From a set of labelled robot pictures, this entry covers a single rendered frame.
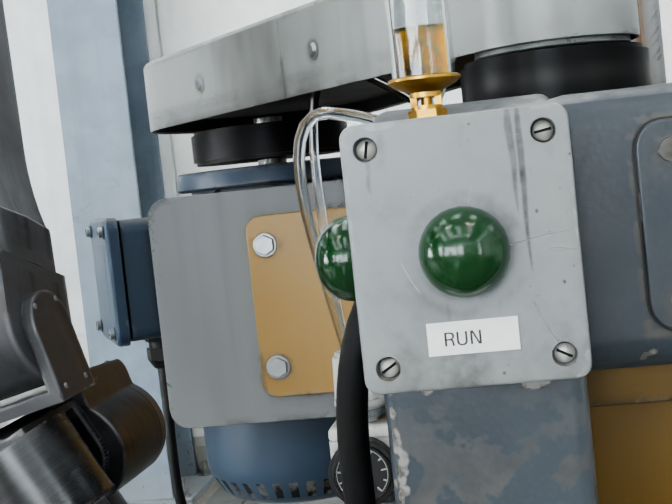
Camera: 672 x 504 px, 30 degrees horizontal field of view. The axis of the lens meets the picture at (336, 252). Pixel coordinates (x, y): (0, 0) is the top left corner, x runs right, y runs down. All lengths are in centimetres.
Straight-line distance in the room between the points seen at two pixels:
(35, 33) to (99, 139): 81
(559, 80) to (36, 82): 553
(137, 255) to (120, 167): 454
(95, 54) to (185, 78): 461
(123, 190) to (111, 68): 52
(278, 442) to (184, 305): 12
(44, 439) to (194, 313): 26
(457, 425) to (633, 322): 7
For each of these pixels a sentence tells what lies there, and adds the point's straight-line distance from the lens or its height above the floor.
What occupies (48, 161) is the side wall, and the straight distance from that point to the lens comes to 602.
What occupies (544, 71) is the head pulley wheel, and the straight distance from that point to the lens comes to 57.
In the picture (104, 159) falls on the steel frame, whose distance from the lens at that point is 545.
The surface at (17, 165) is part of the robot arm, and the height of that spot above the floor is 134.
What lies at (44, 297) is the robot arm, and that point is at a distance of 65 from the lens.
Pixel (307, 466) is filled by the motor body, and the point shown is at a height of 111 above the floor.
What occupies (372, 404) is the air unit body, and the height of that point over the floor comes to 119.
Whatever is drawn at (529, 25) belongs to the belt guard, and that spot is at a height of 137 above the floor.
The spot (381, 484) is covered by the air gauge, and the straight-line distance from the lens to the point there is 68.
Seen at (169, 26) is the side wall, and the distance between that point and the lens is 587.
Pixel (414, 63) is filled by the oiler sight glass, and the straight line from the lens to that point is 49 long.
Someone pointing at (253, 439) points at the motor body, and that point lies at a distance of 92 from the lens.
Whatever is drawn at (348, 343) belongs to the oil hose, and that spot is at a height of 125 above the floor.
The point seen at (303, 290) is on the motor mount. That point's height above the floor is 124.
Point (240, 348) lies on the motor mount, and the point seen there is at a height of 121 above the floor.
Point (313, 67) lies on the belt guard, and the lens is 72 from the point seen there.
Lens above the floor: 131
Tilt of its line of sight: 3 degrees down
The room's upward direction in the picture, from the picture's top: 6 degrees counter-clockwise
